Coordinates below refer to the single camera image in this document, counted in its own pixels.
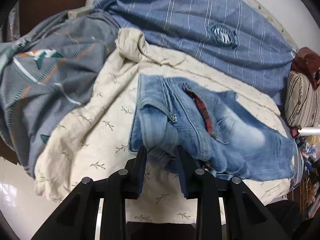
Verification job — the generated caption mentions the reddish-brown plastic bag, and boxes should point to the reddish-brown plastic bag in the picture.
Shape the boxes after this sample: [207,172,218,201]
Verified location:
[291,47,320,90]

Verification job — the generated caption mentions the blue denim jeans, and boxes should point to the blue denim jeans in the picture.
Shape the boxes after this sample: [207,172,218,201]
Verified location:
[128,75,296,181]

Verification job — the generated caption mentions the white plastic roll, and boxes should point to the white plastic roll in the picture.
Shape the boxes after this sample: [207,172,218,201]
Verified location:
[298,127,320,137]

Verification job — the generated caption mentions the cream leaf-print bedsheet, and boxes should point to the cream leaf-print bedsheet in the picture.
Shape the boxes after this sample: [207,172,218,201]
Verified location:
[35,28,291,224]

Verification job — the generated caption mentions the striped beige pillow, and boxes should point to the striped beige pillow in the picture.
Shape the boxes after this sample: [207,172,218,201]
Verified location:
[285,71,320,127]

